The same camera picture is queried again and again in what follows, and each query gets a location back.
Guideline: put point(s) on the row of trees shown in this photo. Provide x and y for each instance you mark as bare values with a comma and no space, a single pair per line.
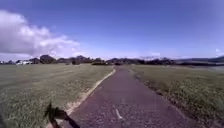
100,61

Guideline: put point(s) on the dark asphalt path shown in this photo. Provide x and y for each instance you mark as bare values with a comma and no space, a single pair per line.
123,100

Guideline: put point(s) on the pale sandy path edge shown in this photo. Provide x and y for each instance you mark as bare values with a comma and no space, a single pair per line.
88,93

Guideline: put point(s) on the grass field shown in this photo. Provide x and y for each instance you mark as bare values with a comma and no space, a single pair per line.
186,83
36,86

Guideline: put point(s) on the white buildings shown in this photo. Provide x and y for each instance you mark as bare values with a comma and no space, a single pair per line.
22,62

